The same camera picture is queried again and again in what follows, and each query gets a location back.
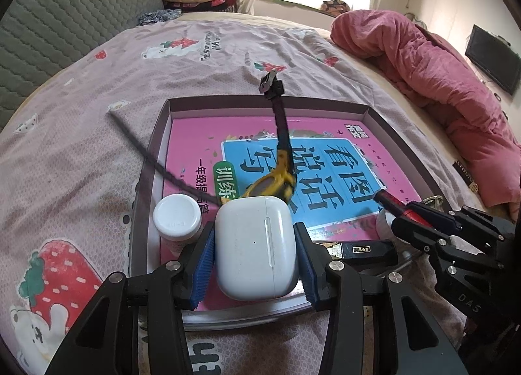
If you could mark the white earbuds case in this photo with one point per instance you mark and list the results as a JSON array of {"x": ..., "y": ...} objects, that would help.
[{"x": 254, "y": 253}]

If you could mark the pink duvet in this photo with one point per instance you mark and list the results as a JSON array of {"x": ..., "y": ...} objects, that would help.
[{"x": 427, "y": 61}]

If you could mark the white jar lid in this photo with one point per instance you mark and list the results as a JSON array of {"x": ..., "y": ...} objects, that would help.
[{"x": 384, "y": 227}]

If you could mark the small white pill bottle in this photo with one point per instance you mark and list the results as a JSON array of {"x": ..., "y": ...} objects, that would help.
[{"x": 177, "y": 216}]

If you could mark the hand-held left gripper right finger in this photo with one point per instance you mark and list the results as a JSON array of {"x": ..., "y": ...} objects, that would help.
[{"x": 306, "y": 269}]

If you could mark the pink and blue book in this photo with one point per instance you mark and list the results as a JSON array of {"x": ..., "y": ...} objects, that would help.
[{"x": 338, "y": 171}]

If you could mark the strawberry printed blanket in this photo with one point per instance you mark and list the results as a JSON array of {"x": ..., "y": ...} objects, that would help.
[{"x": 81, "y": 134}]

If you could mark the grey quilted headboard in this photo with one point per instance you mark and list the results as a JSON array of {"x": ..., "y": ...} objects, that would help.
[{"x": 73, "y": 12}]

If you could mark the patterned brown bag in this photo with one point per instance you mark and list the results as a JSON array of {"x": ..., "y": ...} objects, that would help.
[{"x": 334, "y": 8}]

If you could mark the black television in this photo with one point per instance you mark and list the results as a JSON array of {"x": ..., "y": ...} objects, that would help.
[{"x": 494, "y": 59}]

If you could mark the dark floral cloth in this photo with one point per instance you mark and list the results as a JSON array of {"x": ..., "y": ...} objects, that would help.
[{"x": 158, "y": 16}]

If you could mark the black box with gold print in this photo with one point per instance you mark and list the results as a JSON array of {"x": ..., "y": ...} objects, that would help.
[{"x": 466, "y": 175}]

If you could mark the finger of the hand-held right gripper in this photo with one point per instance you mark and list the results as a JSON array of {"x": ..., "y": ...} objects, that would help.
[
  {"x": 484, "y": 224},
  {"x": 431, "y": 236}
]

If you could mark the red marker pen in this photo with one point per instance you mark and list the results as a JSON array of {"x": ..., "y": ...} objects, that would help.
[{"x": 392, "y": 202}]

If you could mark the shallow brown cardboard box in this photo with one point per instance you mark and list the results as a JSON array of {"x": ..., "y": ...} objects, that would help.
[{"x": 224, "y": 108}]

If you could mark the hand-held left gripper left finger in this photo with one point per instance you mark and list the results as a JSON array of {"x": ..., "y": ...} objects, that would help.
[{"x": 202, "y": 269}]

